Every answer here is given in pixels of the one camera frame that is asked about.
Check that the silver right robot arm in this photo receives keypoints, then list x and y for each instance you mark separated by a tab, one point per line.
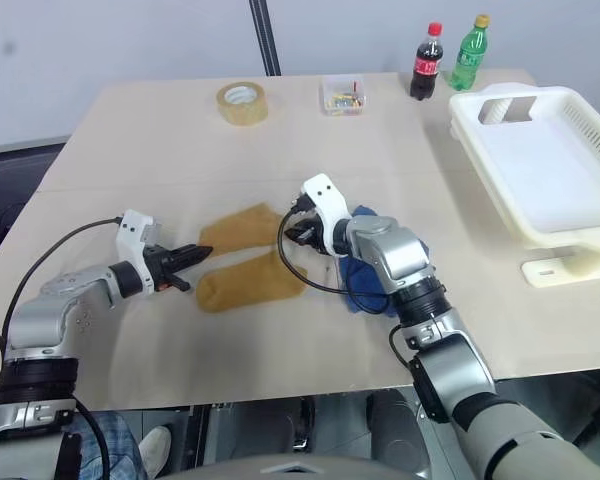
420	320

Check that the white plastic basket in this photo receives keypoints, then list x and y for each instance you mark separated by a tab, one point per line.
540	160

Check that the black upright post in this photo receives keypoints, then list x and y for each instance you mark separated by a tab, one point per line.
265	35

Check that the grey robot torso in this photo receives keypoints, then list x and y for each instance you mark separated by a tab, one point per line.
360	467

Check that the dark furniture beside table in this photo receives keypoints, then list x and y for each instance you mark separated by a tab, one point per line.
10	200

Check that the black round cylinder under table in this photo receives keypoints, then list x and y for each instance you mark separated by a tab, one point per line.
392	430

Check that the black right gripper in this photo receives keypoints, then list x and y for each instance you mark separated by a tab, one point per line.
319	239

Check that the cola bottle red cap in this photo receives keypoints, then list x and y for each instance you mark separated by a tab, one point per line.
426	65

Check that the white flat plastic base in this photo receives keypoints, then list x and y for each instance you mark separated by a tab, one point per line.
565	267

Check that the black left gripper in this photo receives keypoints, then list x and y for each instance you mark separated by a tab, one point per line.
159	265

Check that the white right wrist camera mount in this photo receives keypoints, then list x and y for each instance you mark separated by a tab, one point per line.
327	200

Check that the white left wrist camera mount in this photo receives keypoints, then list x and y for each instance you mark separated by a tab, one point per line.
132	235

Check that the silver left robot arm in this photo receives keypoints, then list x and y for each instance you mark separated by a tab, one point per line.
35	315

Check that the white shoe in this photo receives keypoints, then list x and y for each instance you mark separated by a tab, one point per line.
156	447

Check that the brown packing tape roll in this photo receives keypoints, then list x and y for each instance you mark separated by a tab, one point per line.
242	107

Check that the green bottle yellow cap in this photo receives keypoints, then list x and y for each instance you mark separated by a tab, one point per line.
467	60

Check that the mustard yellow sock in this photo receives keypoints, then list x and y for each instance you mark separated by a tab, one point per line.
245	285
242	227

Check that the blue sock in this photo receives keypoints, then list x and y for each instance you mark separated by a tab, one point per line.
360	275

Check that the person's leg in jeans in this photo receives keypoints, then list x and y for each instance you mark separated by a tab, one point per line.
115	445

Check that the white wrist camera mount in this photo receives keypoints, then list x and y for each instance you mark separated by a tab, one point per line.
327	200
132	235

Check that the clear box with coloured bits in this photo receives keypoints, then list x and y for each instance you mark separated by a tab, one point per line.
343	96

